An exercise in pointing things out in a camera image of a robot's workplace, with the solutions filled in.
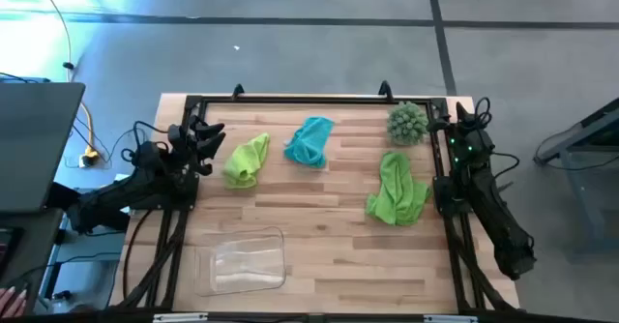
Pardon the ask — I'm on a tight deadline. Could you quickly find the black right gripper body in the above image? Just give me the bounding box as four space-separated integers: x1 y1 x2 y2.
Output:
449 119 495 172

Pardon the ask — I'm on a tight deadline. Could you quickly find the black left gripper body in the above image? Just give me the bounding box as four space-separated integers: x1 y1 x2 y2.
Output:
166 115 214 177

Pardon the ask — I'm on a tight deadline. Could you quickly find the lime yellow microfiber towel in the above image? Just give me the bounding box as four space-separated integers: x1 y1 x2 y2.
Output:
221 132 271 191

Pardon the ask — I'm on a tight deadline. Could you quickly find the green microfiber towel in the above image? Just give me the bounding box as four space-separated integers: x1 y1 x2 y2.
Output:
365 151 431 227

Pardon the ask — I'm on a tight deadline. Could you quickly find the teal microfiber towel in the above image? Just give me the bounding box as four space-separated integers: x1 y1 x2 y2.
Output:
283 116 336 169

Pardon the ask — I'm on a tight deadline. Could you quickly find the clear plastic basket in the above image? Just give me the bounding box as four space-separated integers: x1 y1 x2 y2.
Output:
193 225 287 298

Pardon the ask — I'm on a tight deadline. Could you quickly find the black floor tape line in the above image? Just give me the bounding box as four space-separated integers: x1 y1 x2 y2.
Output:
424 0 458 97
0 11 619 29

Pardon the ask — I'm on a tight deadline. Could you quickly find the yellow power plug strip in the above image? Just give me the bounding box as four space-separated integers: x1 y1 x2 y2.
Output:
78 148 102 169

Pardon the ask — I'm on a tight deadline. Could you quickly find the grey metal table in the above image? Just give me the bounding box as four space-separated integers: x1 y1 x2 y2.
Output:
533 98 619 257

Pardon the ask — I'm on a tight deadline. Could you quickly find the black desk beam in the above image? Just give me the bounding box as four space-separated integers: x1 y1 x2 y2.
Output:
47 182 83 213

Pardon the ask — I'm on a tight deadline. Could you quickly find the grey side cart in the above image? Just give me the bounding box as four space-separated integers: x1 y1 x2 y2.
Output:
33 187 128 314

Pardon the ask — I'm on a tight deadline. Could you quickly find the black side desk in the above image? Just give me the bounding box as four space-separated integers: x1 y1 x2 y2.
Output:
0 209 64 314

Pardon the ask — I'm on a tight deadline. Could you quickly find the person's hand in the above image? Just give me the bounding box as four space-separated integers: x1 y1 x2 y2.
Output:
0 286 28 319

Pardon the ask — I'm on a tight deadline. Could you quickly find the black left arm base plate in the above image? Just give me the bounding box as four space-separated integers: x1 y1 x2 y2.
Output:
129 170 200 213

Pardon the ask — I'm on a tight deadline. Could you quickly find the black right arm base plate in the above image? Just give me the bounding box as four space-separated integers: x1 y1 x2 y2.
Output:
431 175 473 216

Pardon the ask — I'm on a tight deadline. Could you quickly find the yellow floor cable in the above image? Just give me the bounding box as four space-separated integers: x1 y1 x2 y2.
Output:
31 0 98 162

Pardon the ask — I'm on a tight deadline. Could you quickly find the black floor cable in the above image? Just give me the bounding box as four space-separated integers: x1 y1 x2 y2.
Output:
72 122 150 167

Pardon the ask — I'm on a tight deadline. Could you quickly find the black aluminium table frame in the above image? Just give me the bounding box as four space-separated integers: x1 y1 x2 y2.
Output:
109 93 522 314

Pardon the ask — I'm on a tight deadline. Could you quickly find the silver metal bracket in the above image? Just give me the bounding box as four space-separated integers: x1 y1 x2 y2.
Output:
424 314 479 323
153 312 209 323

